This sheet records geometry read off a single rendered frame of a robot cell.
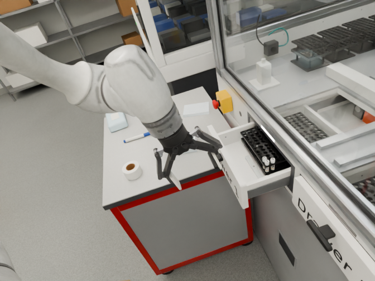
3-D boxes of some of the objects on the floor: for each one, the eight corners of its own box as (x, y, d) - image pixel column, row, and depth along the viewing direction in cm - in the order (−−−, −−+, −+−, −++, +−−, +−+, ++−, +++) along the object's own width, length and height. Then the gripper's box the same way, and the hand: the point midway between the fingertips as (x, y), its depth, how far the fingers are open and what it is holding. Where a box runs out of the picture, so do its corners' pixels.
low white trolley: (159, 284, 140) (101, 206, 92) (146, 199, 188) (104, 117, 140) (256, 249, 144) (250, 155, 95) (219, 174, 192) (202, 86, 143)
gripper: (124, 160, 61) (166, 204, 74) (217, 110, 59) (241, 165, 72) (123, 141, 66) (161, 185, 80) (207, 96, 64) (231, 149, 78)
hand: (198, 174), depth 75 cm, fingers open, 13 cm apart
